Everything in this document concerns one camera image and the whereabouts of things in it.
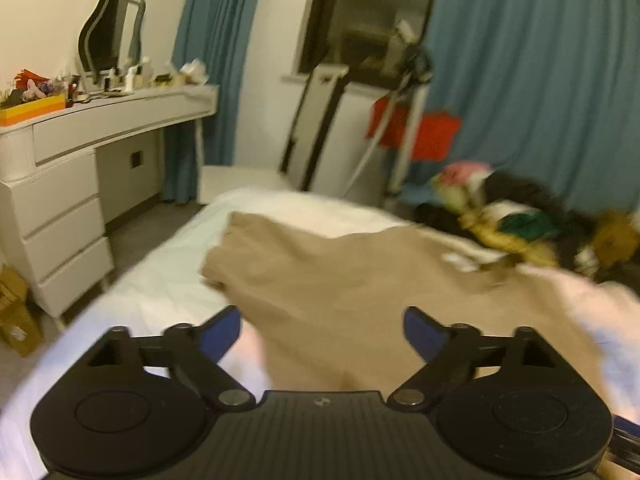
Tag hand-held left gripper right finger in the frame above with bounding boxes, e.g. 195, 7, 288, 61
389, 306, 557, 412

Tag dark window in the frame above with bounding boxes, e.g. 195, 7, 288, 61
297, 0, 442, 102

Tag red cloth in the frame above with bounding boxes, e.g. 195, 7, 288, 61
367, 97, 462, 163

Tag group of cosmetic bottles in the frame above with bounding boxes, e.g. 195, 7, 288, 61
65, 56, 152, 106

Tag pale pink cloth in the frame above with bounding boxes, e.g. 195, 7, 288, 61
520, 264, 640, 428

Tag narrow blue curtain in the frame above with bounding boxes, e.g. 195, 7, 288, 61
162, 0, 270, 206

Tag wavy framed vanity mirror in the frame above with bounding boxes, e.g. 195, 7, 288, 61
77, 0, 147, 92

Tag white folded board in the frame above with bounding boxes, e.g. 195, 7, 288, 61
278, 63, 350, 192

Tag beige pants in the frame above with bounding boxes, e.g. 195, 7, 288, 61
200, 211, 608, 401

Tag orange tray box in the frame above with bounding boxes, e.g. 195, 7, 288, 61
0, 93, 68, 128

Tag white bed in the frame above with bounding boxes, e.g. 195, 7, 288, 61
0, 187, 640, 480

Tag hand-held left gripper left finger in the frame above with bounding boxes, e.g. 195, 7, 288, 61
88, 305, 252, 412

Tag pile of mixed clothes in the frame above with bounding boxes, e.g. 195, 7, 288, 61
414, 160, 640, 287

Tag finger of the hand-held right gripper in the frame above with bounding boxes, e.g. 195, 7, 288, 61
611, 414, 640, 467

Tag small white boxes cluster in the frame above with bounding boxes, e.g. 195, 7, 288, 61
152, 59, 210, 89

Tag white dressing table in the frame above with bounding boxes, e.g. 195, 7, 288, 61
0, 83, 220, 332

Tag wide blue curtain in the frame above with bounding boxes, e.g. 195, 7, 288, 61
390, 0, 640, 223

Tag cardboard box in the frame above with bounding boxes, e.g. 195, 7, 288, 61
0, 263, 44, 359

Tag white camera tripod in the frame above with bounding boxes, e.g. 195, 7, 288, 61
342, 19, 437, 209

